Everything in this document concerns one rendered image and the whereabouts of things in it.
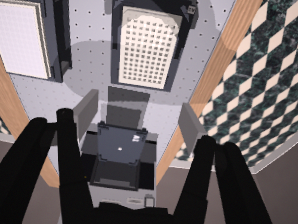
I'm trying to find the grey flat base plate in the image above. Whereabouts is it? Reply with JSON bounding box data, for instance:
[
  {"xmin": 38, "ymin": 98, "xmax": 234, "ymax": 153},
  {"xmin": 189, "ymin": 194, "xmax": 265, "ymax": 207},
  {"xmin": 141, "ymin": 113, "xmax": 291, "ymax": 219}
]
[{"xmin": 9, "ymin": 0, "xmax": 237, "ymax": 169}]

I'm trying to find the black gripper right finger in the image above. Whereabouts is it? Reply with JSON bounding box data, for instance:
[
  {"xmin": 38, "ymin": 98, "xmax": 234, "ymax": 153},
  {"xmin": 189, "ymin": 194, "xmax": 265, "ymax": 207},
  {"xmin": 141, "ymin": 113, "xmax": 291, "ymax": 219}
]
[{"xmin": 171, "ymin": 102, "xmax": 272, "ymax": 224}]

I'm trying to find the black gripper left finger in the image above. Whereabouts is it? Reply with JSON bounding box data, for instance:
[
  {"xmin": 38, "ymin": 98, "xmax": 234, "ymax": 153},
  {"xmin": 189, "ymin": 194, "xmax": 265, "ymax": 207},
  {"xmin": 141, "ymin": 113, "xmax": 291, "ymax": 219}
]
[{"xmin": 0, "ymin": 89, "xmax": 99, "ymax": 224}]

